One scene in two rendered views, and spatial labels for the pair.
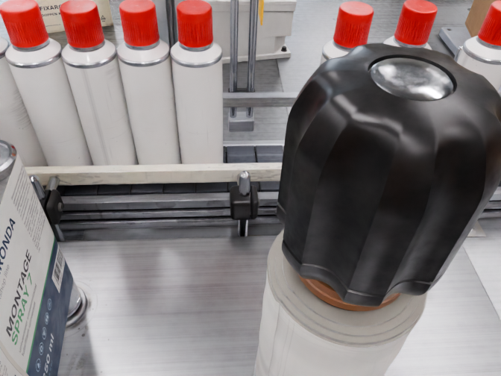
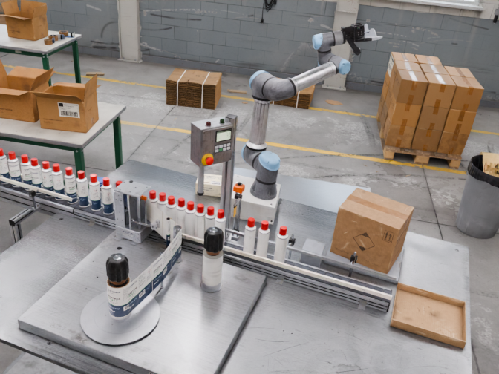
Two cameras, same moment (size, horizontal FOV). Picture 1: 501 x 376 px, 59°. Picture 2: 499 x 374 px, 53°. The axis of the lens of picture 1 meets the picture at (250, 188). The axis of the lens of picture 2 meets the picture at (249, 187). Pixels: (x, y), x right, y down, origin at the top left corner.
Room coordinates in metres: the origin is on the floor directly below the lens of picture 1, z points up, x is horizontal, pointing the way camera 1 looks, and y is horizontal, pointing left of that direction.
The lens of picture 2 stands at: (-1.33, -0.84, 2.36)
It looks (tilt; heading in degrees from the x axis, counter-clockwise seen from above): 30 degrees down; 24
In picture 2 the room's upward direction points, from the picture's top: 5 degrees clockwise
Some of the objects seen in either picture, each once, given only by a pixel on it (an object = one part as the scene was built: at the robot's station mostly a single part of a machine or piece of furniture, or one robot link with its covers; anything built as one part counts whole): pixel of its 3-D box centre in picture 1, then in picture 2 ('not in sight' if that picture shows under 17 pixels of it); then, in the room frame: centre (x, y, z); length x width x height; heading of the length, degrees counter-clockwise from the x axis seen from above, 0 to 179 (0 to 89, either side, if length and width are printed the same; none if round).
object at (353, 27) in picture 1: (337, 98); (249, 237); (0.42, -0.09, 0.98); 0.05 x 0.05 x 0.20
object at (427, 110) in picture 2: not in sight; (422, 106); (4.45, -0.36, 0.45); 1.20 x 0.84 x 0.89; 18
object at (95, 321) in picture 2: not in sight; (120, 315); (-0.21, 0.16, 0.89); 0.31 x 0.31 x 0.01
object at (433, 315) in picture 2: not in sight; (428, 313); (0.51, -0.94, 0.85); 0.30 x 0.26 x 0.04; 96
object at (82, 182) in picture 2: not in sight; (82, 188); (0.32, 0.84, 0.98); 0.05 x 0.05 x 0.20
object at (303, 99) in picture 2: not in sight; (289, 92); (4.82, 1.42, 0.11); 0.65 x 0.54 x 0.22; 104
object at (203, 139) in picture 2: not in sight; (212, 142); (0.48, 0.17, 1.38); 0.17 x 0.10 x 0.19; 151
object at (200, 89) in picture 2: not in sight; (194, 88); (4.00, 2.42, 0.16); 0.65 x 0.54 x 0.32; 111
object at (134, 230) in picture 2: not in sight; (134, 211); (0.27, 0.46, 1.01); 0.14 x 0.13 x 0.26; 96
